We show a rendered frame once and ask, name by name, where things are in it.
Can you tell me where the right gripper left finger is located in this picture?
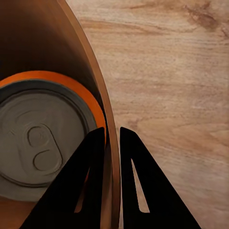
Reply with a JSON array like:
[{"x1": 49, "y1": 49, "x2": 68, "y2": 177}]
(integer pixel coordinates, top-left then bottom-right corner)
[{"x1": 19, "y1": 127, "x2": 105, "y2": 229}]

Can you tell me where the trash can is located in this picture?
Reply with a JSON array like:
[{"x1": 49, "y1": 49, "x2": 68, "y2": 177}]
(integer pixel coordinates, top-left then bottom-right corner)
[{"x1": 0, "y1": 0, "x2": 122, "y2": 229}]

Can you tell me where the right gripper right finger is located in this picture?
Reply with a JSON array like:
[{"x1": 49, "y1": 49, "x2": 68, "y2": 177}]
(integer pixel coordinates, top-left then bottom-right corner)
[{"x1": 120, "y1": 127, "x2": 201, "y2": 229}]

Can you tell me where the can of soda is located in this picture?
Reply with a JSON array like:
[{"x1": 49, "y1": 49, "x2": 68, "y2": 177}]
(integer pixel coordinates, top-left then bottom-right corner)
[{"x1": 0, "y1": 71, "x2": 106, "y2": 202}]

